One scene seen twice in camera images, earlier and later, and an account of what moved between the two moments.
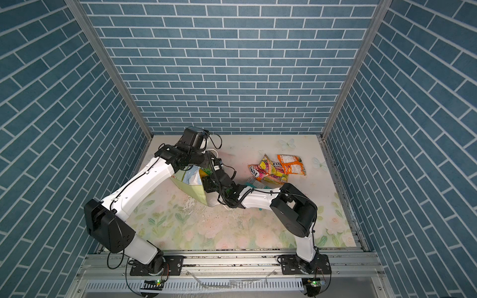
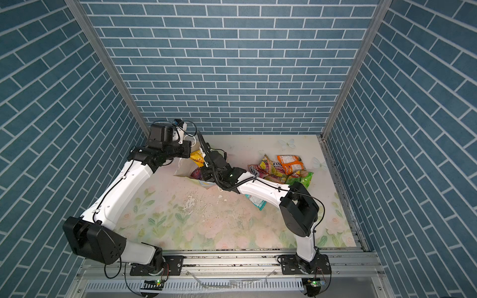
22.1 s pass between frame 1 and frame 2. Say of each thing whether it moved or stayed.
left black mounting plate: stayed
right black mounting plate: stayed
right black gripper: moved
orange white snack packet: stayed
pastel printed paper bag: moved
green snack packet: moved
